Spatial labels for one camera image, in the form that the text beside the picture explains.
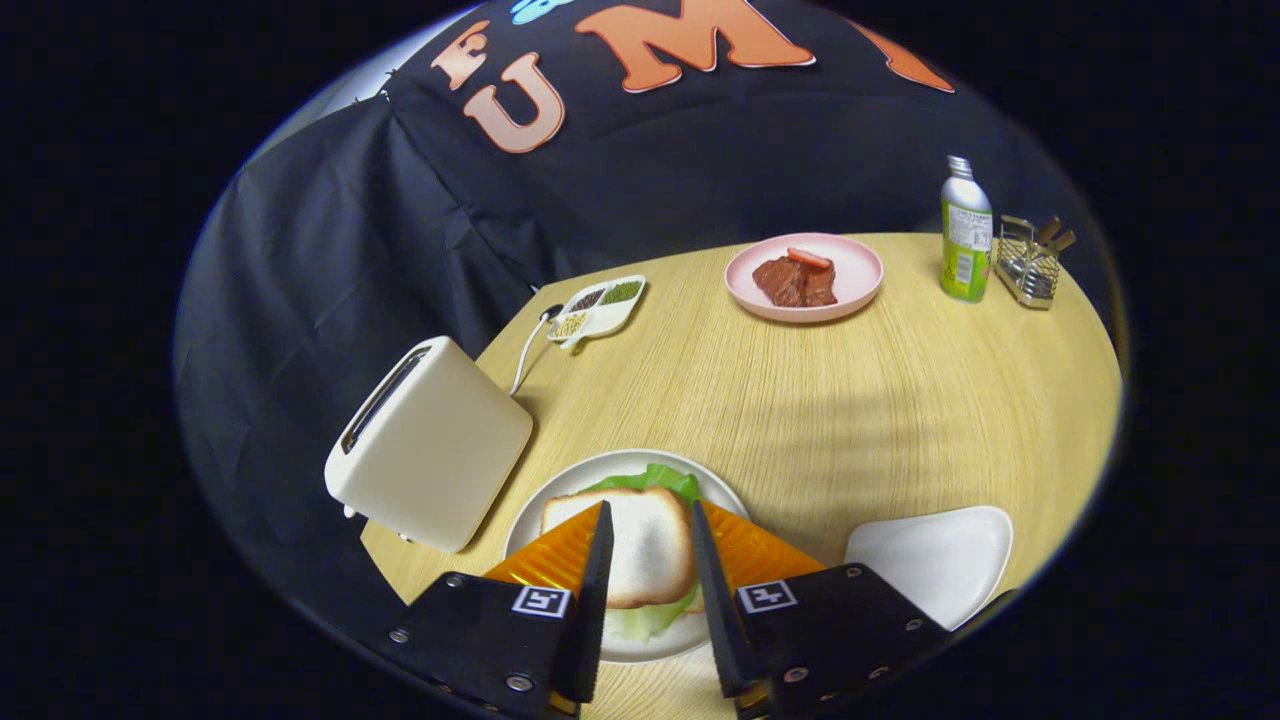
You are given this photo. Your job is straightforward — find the round white plate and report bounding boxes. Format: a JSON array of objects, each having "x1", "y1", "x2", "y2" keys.
[{"x1": 503, "y1": 449, "x2": 751, "y2": 665}]

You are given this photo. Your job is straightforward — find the cream white toaster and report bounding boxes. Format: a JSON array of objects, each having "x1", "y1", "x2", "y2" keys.
[{"x1": 323, "y1": 335, "x2": 535, "y2": 554}]

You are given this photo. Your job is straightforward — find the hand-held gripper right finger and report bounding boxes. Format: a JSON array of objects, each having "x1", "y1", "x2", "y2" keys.
[{"x1": 690, "y1": 500, "x2": 953, "y2": 720}]

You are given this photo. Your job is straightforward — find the white rounded triangular plate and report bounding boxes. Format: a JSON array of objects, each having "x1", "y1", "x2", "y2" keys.
[{"x1": 845, "y1": 505, "x2": 1014, "y2": 631}]

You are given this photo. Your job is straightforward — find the white toaster cable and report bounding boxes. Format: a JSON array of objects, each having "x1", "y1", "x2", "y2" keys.
[{"x1": 510, "y1": 305, "x2": 566, "y2": 398}]

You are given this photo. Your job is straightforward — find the white divided bean dish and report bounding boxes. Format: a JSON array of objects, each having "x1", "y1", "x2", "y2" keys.
[{"x1": 546, "y1": 275, "x2": 648, "y2": 349}]

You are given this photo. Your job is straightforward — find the green and silver bottle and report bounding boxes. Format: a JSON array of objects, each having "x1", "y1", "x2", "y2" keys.
[{"x1": 940, "y1": 156, "x2": 995, "y2": 304}]

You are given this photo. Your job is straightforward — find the green lettuce leaf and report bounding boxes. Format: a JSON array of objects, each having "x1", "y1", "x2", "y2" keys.
[{"x1": 585, "y1": 462, "x2": 706, "y2": 643}]

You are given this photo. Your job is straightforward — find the black backdrop cloth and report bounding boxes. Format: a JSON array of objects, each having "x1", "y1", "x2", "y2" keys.
[{"x1": 172, "y1": 0, "x2": 1091, "y2": 611}]

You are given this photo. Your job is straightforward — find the metal wire rack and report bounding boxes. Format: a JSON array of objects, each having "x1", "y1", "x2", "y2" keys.
[{"x1": 994, "y1": 214, "x2": 1078, "y2": 310}]

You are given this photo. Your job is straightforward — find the pink plate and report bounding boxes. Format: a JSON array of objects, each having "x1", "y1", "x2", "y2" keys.
[{"x1": 724, "y1": 233, "x2": 885, "y2": 324}]

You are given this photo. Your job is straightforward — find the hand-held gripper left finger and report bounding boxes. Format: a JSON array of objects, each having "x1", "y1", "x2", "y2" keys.
[{"x1": 385, "y1": 500, "x2": 616, "y2": 720}]

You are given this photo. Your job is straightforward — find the toasted bread slice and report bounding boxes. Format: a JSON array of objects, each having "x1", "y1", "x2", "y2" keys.
[{"x1": 540, "y1": 487, "x2": 698, "y2": 610}]

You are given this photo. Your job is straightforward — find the brown meat pieces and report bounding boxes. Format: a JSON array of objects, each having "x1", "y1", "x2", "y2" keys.
[{"x1": 752, "y1": 255, "x2": 839, "y2": 308}]

